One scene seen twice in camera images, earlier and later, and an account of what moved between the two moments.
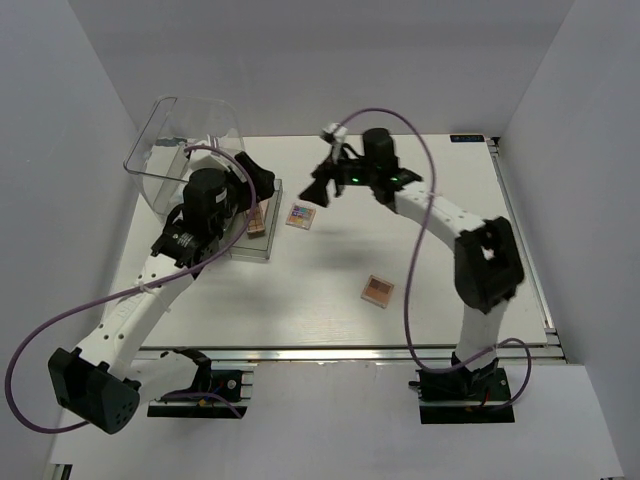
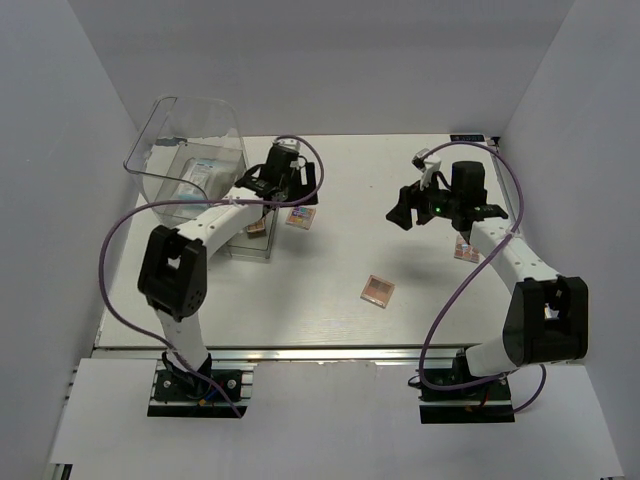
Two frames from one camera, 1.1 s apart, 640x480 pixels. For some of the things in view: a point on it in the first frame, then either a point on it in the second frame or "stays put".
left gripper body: [238, 198] to [287, 188]
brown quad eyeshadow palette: [377, 291] stays put
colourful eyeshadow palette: [300, 216] stays put
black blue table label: [467, 138] stays put
